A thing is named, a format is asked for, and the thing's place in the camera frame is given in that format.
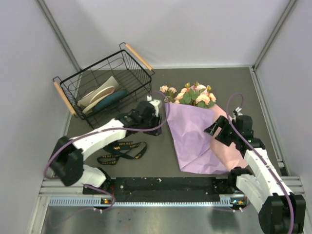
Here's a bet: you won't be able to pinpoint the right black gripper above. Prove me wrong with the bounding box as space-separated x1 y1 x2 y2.
204 115 240 146

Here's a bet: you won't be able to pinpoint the black ribbon gold lettering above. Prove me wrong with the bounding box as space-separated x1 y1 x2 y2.
97 141 147 166

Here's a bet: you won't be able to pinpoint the purple wrapping paper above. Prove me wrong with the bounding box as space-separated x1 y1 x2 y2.
165 103 228 175

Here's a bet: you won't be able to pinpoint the pink flower bouquet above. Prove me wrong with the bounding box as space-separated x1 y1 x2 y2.
159 82 216 109

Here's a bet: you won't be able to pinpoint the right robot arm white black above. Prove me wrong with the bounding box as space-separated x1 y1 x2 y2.
204 115 306 234

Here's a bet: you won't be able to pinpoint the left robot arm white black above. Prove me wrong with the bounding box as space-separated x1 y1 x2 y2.
49 99 161 194

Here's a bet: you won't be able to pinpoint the pink inner wrapping paper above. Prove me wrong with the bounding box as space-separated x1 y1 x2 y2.
210 137 248 171

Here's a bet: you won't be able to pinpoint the dark teal plate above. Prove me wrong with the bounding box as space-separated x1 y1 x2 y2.
93 90 128 112

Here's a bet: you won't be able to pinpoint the cream plate in basket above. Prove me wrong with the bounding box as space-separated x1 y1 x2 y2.
82 86 115 114

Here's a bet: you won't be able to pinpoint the white plate in basket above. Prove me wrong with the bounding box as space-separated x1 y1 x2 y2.
78 76 119 107

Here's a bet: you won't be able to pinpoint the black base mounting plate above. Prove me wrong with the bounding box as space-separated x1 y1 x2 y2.
82 177 234 197

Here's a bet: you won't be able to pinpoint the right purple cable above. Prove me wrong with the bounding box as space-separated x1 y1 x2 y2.
226 93 296 234

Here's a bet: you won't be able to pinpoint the purple cable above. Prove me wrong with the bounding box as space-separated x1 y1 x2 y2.
43 90 171 212
226 93 296 234

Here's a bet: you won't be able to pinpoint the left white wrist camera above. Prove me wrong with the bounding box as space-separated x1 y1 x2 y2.
146 95 162 116

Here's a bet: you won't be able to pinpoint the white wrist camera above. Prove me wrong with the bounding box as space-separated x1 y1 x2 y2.
233 107 242 117
146 95 162 116

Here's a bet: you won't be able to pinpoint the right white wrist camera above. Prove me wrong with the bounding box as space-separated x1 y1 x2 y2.
233 107 242 117

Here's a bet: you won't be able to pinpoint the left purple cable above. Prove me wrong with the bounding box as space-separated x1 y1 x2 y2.
43 90 171 212

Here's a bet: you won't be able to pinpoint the black wire basket wooden handles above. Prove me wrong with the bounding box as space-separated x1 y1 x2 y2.
53 42 155 129

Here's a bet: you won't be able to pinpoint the grey slotted cable duct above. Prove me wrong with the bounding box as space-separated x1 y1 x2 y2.
49 195 246 207

